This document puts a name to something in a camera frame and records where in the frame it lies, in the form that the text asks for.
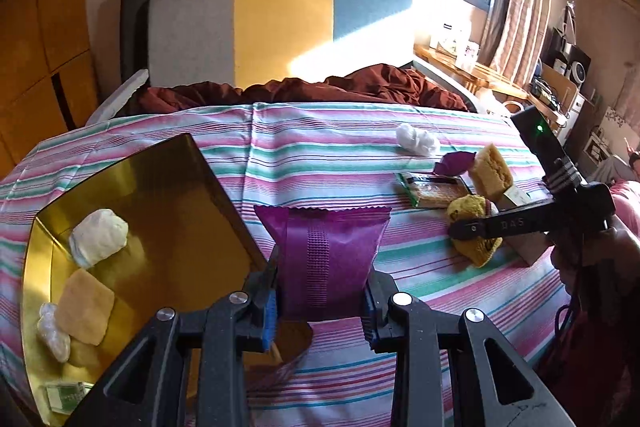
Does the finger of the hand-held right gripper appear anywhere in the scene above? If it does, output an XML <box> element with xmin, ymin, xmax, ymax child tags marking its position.
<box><xmin>447</xmin><ymin>201</ymin><xmax>558</xmax><ymax>242</ymax></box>

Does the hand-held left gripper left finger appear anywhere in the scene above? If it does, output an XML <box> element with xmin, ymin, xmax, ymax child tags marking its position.
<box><xmin>65</xmin><ymin>247</ymin><xmax>281</xmax><ymax>427</ymax></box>

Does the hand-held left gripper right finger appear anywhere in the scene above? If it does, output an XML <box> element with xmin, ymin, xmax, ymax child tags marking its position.
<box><xmin>362</xmin><ymin>272</ymin><xmax>576</xmax><ymax>427</ymax></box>

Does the beige printed carton box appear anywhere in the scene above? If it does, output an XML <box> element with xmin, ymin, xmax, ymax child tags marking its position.
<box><xmin>495</xmin><ymin>186</ymin><xmax>553</xmax><ymax>268</ymax></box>

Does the yellow sponge block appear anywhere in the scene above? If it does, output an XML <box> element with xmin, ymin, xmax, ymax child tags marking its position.
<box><xmin>470</xmin><ymin>143</ymin><xmax>515</xmax><ymax>204</ymax></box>
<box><xmin>54</xmin><ymin>268</ymin><xmax>116</xmax><ymax>347</ymax></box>

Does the purple snack packet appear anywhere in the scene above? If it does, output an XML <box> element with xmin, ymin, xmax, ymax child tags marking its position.
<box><xmin>254</xmin><ymin>204</ymin><xmax>392</xmax><ymax>322</ymax></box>
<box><xmin>432</xmin><ymin>150</ymin><xmax>477</xmax><ymax>178</ymax></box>

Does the white tissue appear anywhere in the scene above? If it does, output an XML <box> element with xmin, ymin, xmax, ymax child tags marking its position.
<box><xmin>36</xmin><ymin>302</ymin><xmax>72</xmax><ymax>364</ymax></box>
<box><xmin>396</xmin><ymin>124</ymin><xmax>441</xmax><ymax>156</ymax></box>

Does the gold metal tin box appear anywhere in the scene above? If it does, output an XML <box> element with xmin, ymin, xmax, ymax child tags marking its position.
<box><xmin>21</xmin><ymin>133</ymin><xmax>313</xmax><ymax>427</ymax></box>

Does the cream towel roll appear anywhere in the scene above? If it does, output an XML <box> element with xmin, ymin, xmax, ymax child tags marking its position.
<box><xmin>69</xmin><ymin>208</ymin><xmax>129</xmax><ymax>269</ymax></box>

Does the small green white box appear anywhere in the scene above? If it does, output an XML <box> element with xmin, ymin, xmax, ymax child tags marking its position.
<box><xmin>46</xmin><ymin>381</ymin><xmax>96</xmax><ymax>415</ymax></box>

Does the person's right hand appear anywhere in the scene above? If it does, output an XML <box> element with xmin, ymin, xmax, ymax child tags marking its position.
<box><xmin>550</xmin><ymin>214</ymin><xmax>640</xmax><ymax>303</ymax></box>

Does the brown cardboard box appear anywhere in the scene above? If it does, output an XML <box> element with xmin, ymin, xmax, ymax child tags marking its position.
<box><xmin>530</xmin><ymin>64</ymin><xmax>581</xmax><ymax>110</ymax></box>

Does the green biscuit packet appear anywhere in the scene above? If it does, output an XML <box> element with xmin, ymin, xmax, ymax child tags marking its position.
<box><xmin>397</xmin><ymin>172</ymin><xmax>473</xmax><ymax>208</ymax></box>

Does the black stereo speaker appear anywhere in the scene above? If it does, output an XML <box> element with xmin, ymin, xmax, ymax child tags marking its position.
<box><xmin>545</xmin><ymin>44</ymin><xmax>591</xmax><ymax>90</ymax></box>

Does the wooden side table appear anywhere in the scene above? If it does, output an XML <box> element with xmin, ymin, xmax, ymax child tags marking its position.
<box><xmin>415</xmin><ymin>44</ymin><xmax>531</xmax><ymax>100</ymax></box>

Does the pink cloth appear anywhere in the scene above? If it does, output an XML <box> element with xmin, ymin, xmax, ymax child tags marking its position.
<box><xmin>607</xmin><ymin>179</ymin><xmax>640</xmax><ymax>238</ymax></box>

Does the white printed box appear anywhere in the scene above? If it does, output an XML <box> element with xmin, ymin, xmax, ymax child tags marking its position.
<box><xmin>430</xmin><ymin>19</ymin><xmax>468</xmax><ymax>58</ymax></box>

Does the person's dark clothing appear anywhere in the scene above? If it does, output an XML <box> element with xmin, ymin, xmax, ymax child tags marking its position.
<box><xmin>535</xmin><ymin>302</ymin><xmax>640</xmax><ymax>427</ymax></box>

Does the striped pink green blanket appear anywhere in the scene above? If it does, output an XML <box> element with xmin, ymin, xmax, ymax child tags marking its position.
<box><xmin>0</xmin><ymin>101</ymin><xmax>576</xmax><ymax>427</ymax></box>

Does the dark red blanket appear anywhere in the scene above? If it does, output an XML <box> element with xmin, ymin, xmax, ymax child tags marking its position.
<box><xmin>127</xmin><ymin>63</ymin><xmax>471</xmax><ymax>115</ymax></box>

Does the grey yellow blue headboard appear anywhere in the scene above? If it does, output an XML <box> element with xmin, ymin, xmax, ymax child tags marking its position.
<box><xmin>148</xmin><ymin>0</ymin><xmax>415</xmax><ymax>88</ymax></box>

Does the wooden wardrobe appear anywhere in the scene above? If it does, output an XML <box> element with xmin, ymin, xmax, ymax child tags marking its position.
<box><xmin>0</xmin><ymin>0</ymin><xmax>101</xmax><ymax>168</ymax></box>

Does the grey padded bed rail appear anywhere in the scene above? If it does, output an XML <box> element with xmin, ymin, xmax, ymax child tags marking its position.
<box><xmin>85</xmin><ymin>69</ymin><xmax>150</xmax><ymax>125</ymax></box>
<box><xmin>412</xmin><ymin>57</ymin><xmax>488</xmax><ymax>114</ymax></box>

